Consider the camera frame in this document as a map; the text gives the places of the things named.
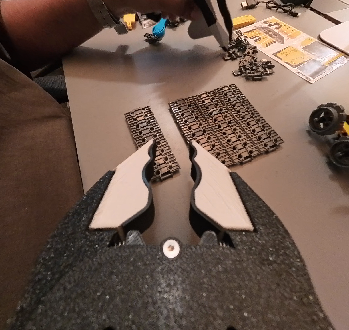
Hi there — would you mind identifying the yellow toy beam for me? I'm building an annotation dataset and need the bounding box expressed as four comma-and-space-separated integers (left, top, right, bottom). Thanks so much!
232, 15, 257, 31

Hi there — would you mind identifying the yellow black toy vehicle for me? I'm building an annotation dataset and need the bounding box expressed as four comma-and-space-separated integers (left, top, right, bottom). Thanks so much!
308, 102, 349, 169

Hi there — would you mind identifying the strip of joined track links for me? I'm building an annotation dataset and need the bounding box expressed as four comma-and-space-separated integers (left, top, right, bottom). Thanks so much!
124, 106, 181, 183

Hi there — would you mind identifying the mat of joined track links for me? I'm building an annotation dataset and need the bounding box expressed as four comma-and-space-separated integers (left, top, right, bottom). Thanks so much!
168, 84, 285, 168

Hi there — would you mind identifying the silver wristwatch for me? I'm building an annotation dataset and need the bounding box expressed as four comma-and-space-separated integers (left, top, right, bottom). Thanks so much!
82, 0, 129, 35

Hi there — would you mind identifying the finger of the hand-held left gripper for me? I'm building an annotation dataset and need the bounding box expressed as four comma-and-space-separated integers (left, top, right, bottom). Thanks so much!
213, 0, 234, 41
206, 0, 232, 51

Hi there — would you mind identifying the black usb cable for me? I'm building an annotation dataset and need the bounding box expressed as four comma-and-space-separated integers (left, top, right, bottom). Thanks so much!
240, 0, 301, 18

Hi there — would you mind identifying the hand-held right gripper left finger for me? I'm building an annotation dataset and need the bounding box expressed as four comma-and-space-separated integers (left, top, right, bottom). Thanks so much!
89, 138, 157, 244

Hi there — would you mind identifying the person's left forearm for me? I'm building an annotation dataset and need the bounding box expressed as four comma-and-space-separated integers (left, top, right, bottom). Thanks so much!
0, 0, 107, 73

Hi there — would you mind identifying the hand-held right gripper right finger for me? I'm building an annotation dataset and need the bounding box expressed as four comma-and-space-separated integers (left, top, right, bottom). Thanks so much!
189, 140, 254, 243

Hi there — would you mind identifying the yellow black sticker sheet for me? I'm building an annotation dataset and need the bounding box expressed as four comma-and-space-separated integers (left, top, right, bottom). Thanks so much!
233, 16, 345, 84

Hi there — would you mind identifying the pile of yellow black parts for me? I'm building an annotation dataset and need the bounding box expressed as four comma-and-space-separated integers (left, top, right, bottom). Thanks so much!
123, 12, 191, 31

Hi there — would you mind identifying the pile of track links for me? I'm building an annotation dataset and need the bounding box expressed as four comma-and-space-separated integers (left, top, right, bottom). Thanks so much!
223, 30, 276, 81

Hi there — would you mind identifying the blue brick separator tool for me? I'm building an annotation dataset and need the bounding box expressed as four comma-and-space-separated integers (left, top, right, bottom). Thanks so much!
152, 18, 171, 39

